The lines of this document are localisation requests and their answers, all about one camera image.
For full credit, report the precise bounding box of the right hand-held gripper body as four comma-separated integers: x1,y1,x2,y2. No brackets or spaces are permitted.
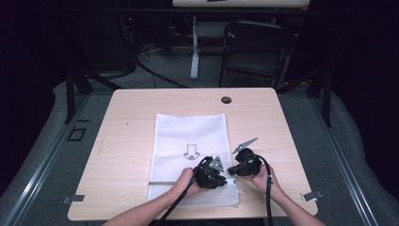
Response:
231,137,263,177

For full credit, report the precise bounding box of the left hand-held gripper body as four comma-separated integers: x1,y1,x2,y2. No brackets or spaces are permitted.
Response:
192,154,228,190

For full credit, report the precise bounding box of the white mesh laundry bag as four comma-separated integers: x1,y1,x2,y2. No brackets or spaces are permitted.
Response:
147,112,240,208

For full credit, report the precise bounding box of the person's right hand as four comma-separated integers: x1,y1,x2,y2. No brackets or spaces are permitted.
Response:
240,164,279,196

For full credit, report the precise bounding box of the person's left hand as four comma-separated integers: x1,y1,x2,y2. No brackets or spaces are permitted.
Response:
169,167,208,200

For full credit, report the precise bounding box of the white table leg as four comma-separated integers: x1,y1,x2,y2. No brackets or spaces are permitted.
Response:
189,16,201,81

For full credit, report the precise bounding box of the black folding chair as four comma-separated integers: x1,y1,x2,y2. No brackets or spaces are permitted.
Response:
217,20,296,90

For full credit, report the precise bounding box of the dark equipment with red light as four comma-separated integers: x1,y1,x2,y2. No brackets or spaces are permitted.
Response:
73,12,139,73

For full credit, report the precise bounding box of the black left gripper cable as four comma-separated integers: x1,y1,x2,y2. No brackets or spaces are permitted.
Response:
154,155,215,226

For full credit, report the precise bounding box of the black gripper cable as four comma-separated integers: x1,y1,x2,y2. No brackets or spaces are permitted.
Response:
248,153,275,226
154,155,215,226

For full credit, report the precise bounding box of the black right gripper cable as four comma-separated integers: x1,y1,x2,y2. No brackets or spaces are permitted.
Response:
248,153,275,226

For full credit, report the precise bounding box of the aluminium floor rail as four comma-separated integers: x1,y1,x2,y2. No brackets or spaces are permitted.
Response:
2,93,90,226
309,95,379,226

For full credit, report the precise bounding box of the black metal stand frame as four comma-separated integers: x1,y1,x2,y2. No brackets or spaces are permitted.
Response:
63,66,124,125
275,66,334,128

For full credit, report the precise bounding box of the thick black floor cable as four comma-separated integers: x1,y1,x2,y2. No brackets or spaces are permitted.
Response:
135,59,190,89

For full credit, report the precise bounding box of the thin white floor cable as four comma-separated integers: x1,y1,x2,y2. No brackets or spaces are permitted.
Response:
169,46,196,57

